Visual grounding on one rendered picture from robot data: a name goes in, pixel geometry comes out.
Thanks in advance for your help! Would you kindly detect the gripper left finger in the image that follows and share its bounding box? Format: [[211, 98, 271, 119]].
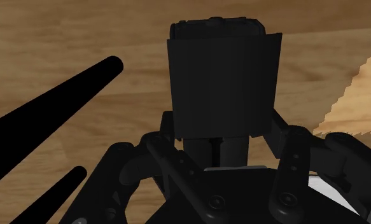
[[59, 110, 231, 224]]

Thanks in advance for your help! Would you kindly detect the thick black rod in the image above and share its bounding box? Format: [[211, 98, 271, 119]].
[[0, 55, 125, 192]]

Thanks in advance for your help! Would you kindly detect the black box-shaped device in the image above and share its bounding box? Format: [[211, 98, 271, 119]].
[[166, 17, 283, 171]]

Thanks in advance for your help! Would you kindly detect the thin black rod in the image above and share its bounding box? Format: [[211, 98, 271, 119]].
[[8, 165, 88, 224]]

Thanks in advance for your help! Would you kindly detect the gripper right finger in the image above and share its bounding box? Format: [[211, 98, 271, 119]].
[[262, 108, 371, 224]]

